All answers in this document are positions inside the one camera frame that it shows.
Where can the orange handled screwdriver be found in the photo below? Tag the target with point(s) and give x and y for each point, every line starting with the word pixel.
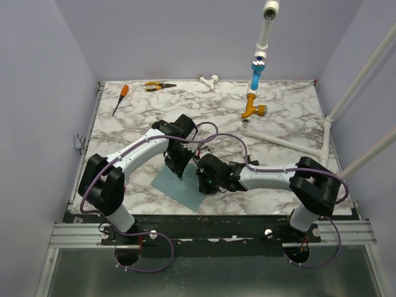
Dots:
pixel 122 94

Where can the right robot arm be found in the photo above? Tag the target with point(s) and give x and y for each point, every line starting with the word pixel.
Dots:
pixel 316 187

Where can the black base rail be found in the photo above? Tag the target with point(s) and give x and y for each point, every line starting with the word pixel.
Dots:
pixel 159 236

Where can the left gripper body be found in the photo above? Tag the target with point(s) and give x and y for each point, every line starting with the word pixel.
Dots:
pixel 177 159

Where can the black pipe tee fitting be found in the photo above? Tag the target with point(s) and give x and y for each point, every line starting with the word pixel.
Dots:
pixel 254 162

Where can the blue tap valve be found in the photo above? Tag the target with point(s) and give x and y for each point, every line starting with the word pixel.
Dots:
pixel 258 65

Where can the white pipe tee fitting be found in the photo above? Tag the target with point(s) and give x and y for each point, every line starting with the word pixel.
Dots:
pixel 210 83

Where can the white PVC pipe assembly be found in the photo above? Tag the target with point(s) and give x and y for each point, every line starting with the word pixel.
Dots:
pixel 269 13

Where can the metal wall hook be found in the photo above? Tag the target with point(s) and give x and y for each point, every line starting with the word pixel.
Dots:
pixel 79 143

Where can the yellow handled pliers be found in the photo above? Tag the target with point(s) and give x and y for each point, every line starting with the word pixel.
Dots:
pixel 154 86

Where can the orange brass tap valve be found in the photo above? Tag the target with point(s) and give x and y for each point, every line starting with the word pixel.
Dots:
pixel 250 109

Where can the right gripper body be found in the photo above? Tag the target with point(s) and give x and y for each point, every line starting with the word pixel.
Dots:
pixel 208 185

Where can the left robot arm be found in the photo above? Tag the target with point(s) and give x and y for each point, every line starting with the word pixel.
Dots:
pixel 102 183

